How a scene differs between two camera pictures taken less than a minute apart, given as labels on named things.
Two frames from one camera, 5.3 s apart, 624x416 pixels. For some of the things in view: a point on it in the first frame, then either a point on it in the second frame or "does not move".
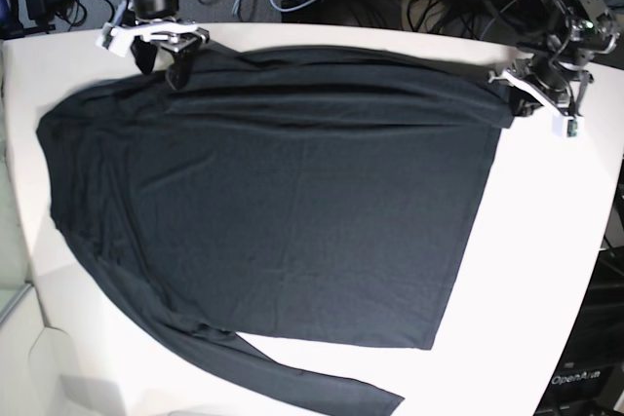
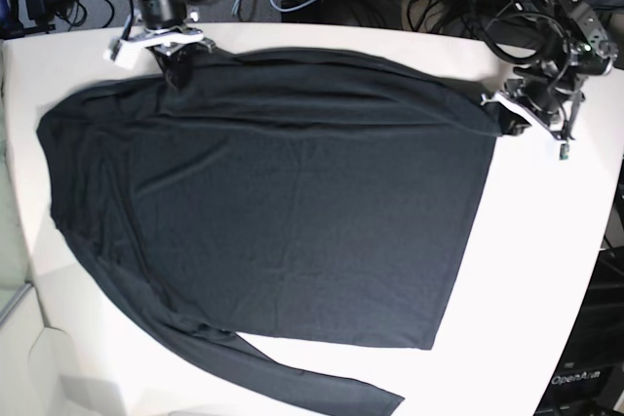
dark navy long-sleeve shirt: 301,191 does not move
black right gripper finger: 522,102 -> 511,123
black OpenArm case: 587,377 does not move
